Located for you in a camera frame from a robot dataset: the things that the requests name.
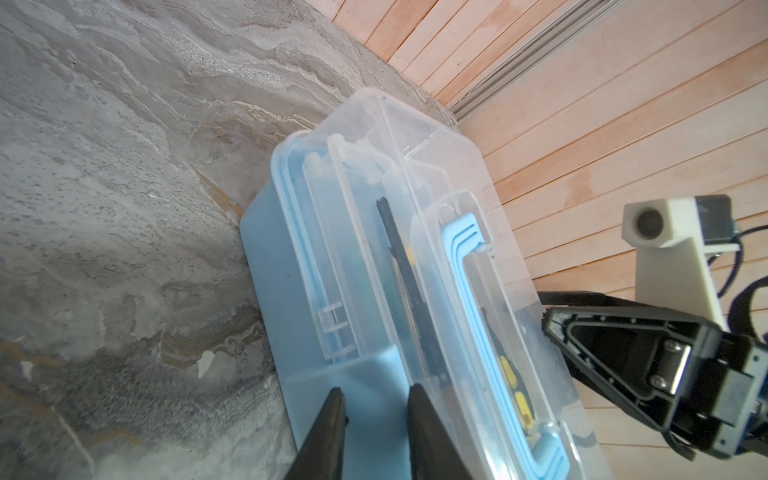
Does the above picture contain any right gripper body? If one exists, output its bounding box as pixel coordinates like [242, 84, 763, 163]
[665, 333, 767, 460]

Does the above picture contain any blue plastic tool box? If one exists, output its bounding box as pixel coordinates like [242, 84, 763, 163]
[240, 88, 611, 479]

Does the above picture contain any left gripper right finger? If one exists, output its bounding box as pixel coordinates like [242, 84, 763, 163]
[407, 384, 472, 480]

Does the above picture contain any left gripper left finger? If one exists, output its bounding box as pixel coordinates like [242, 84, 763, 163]
[284, 387, 348, 480]

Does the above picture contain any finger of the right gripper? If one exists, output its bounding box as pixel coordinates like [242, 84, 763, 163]
[543, 306, 723, 432]
[537, 291, 643, 307]

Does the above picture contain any yellow handled screwdriver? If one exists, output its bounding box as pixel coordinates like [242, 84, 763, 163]
[376, 197, 449, 384]

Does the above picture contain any yellow black small screwdriver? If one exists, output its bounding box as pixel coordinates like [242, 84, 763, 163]
[480, 307, 536, 437]

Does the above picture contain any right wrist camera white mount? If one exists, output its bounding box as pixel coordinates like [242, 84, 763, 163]
[621, 194, 741, 331]

